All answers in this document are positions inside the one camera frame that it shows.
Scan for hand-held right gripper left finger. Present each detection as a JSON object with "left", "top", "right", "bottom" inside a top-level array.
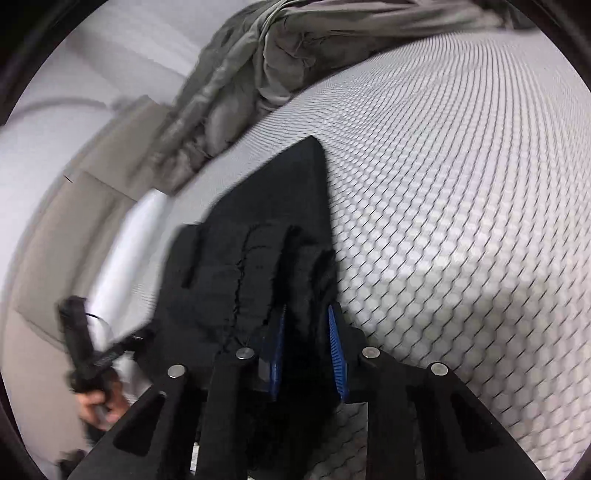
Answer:
[{"left": 69, "top": 304, "right": 291, "bottom": 480}]

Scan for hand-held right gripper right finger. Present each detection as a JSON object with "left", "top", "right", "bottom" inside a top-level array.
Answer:
[{"left": 325, "top": 304, "right": 548, "bottom": 480}]

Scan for black pants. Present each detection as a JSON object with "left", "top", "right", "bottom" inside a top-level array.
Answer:
[{"left": 134, "top": 136, "right": 352, "bottom": 480}]

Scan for person's left hand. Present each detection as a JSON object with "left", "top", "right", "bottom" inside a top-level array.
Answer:
[{"left": 75, "top": 369, "right": 132, "bottom": 432}]

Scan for white pillow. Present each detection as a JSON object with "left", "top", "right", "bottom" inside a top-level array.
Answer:
[{"left": 78, "top": 187, "right": 204, "bottom": 370}]

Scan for beige padded headboard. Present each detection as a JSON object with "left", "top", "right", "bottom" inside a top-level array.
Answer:
[{"left": 0, "top": 97, "right": 181, "bottom": 462}]

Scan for white honeycomb mattress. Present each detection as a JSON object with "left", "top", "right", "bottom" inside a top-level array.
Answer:
[{"left": 171, "top": 27, "right": 588, "bottom": 480}]

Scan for grey duvet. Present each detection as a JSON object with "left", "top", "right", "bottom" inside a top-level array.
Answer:
[{"left": 147, "top": 0, "right": 548, "bottom": 195}]

